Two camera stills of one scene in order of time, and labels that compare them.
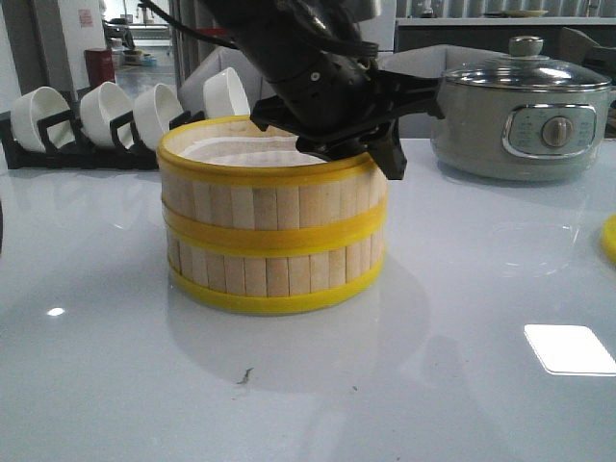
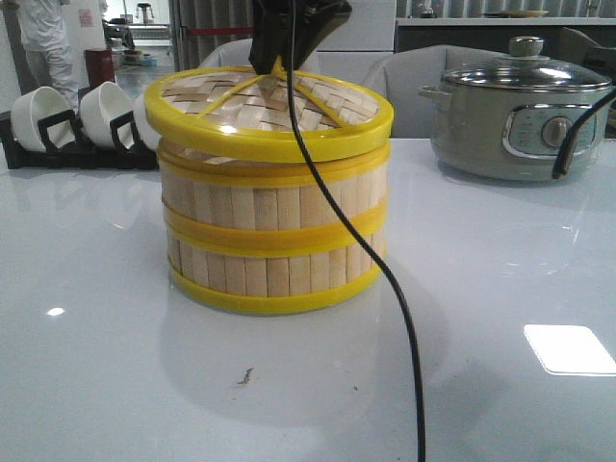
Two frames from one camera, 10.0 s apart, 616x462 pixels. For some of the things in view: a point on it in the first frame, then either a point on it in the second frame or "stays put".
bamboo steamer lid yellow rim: [608, 238] → [238, 113]
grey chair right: [427, 61] stays put
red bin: [99, 66] stays put
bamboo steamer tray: [231, 187] stays put
